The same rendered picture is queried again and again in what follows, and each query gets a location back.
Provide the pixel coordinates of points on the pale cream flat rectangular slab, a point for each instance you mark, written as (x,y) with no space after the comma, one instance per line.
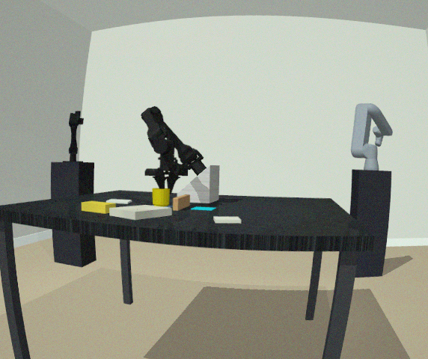
(140,212)

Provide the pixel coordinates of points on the tan wooden bar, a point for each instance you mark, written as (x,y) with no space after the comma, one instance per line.
(181,202)

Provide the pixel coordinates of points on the yellow rectangular block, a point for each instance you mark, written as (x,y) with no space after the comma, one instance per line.
(101,207)

